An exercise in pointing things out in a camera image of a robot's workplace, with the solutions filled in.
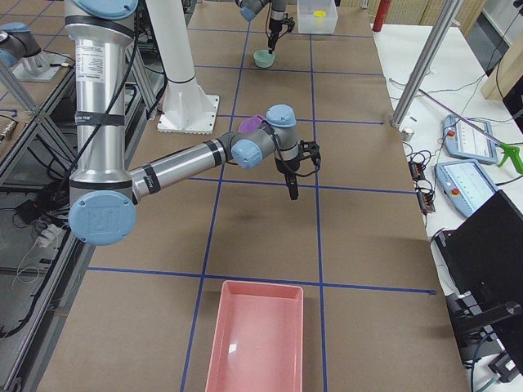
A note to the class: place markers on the red fire extinguisher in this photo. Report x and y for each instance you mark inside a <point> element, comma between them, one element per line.
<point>381,15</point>

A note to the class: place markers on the black monitor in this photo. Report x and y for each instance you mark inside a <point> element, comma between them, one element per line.
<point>484,254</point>

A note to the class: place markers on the black monitor stand clamp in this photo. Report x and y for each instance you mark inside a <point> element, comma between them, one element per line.
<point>481,333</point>

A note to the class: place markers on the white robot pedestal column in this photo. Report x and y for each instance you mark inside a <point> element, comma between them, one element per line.
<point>186,106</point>

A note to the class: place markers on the far blue teach pendant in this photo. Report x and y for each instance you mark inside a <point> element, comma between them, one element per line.
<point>463,141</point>

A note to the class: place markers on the near blue teach pendant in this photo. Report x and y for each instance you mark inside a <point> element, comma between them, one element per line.
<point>466,184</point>

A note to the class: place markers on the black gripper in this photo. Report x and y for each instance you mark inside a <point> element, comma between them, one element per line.
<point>285,167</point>
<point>276,27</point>

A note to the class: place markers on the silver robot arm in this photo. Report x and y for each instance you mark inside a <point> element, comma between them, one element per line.
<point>249,9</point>
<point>103,193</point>

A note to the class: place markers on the small silver metal cup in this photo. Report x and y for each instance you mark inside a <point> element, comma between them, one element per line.
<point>407,134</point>

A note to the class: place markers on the purple cloth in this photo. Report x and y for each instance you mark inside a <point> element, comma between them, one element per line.
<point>250,125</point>

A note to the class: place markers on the far orange black connector box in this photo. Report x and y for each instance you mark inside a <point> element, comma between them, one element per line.
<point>416,171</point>

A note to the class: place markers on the aluminium frame post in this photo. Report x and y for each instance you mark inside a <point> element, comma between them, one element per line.
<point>428,52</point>

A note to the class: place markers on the green plastic bowl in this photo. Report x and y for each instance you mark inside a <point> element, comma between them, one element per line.
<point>264,59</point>

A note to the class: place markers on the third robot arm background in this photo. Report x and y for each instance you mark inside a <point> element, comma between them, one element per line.
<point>23,56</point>

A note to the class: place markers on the orange black connector box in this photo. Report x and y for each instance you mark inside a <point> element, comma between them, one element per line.
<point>425,202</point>
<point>416,171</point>

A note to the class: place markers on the near orange black connector box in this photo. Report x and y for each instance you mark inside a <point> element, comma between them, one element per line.
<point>425,202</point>

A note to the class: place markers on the blue teach pendant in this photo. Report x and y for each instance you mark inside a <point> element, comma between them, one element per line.
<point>463,141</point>
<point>466,184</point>

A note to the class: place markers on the clear plastic storage box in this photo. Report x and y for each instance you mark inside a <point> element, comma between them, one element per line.
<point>308,24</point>

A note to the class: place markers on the green handled reacher grabber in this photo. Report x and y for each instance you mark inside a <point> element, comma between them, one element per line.
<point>511,152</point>

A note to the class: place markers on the pink plastic tray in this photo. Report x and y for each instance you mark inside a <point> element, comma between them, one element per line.
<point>258,339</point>

